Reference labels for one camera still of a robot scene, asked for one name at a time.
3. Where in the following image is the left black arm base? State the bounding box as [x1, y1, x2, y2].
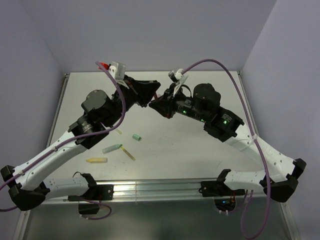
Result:
[67, 184, 114, 221]

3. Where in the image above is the green pen cap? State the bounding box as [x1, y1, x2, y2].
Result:
[132, 134, 142, 141]

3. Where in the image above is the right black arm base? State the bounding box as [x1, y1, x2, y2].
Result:
[198, 180, 246, 211]

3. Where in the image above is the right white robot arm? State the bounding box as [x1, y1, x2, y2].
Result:
[149, 83, 306, 203]

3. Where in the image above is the green highlighter pen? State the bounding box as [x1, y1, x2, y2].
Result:
[101, 144, 122, 154]

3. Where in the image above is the yellow highlighter pen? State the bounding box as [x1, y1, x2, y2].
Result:
[86, 157, 108, 164]

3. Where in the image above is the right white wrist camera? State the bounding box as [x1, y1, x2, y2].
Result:
[168, 68, 188, 97]

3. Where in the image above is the aluminium front rail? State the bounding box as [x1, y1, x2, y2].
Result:
[23, 178, 287, 205]

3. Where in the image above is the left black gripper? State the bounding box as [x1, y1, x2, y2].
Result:
[105, 75, 162, 128]

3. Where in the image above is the yellow thin pen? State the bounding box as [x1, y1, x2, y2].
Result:
[120, 146, 136, 161]

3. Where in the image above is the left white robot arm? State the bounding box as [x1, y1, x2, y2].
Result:
[0, 76, 161, 211]

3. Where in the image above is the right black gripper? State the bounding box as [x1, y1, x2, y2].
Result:
[149, 81, 209, 122]

